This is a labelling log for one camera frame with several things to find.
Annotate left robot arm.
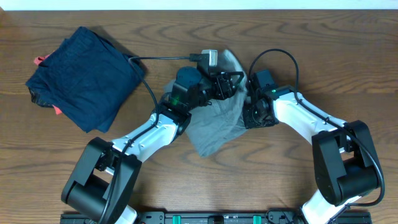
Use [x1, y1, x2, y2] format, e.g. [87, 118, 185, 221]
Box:
[61, 67, 244, 223]

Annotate grey shorts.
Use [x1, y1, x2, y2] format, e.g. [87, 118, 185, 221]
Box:
[164, 50, 247, 157]

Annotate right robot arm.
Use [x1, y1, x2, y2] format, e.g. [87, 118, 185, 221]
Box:
[243, 70, 385, 223]

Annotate folded navy blue garment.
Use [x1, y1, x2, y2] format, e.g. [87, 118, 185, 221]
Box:
[26, 27, 144, 133]

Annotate folded red garment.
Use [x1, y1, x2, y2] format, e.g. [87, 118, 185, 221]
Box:
[34, 55, 62, 115]

